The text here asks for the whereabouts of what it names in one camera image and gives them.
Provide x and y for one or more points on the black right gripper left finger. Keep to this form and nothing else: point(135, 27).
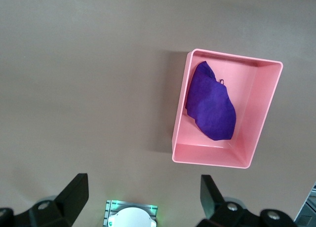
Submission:
point(71, 202)

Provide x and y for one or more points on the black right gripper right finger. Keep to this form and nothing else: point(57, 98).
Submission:
point(213, 202)

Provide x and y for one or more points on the purple cloth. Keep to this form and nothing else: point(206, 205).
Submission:
point(212, 106)

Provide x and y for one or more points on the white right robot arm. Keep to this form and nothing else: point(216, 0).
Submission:
point(132, 218)

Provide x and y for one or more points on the pink plastic bin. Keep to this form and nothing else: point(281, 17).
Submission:
point(254, 108)

